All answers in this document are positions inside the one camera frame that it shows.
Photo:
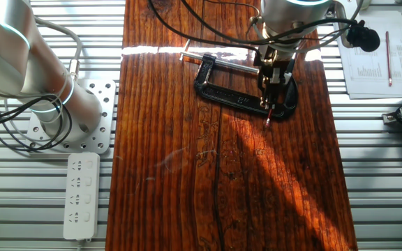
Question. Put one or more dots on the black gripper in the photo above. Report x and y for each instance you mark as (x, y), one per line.
(274, 57)

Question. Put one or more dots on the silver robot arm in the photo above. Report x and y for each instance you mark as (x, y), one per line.
(9, 62)

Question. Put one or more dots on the black C-clamp with steel screw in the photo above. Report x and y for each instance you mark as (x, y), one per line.
(222, 94)

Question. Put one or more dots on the printed white paper sheets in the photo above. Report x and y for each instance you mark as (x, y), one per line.
(368, 62)

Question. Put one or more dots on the brown wooden board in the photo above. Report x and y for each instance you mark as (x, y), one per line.
(187, 174)

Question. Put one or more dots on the red pen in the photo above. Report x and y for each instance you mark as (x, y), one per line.
(388, 59)

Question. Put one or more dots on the white power strip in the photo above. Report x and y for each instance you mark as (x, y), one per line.
(81, 195)

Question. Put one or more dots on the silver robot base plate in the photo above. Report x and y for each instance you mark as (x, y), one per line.
(106, 104)

